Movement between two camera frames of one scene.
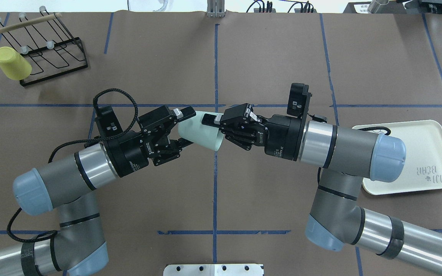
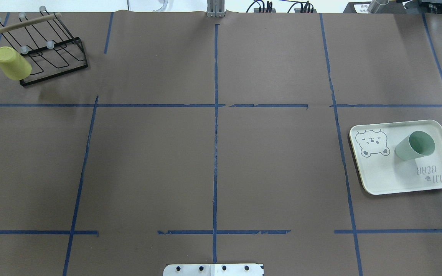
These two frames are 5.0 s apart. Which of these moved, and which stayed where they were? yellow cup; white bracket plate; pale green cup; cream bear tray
Moved: pale green cup
Stayed: cream bear tray; yellow cup; white bracket plate
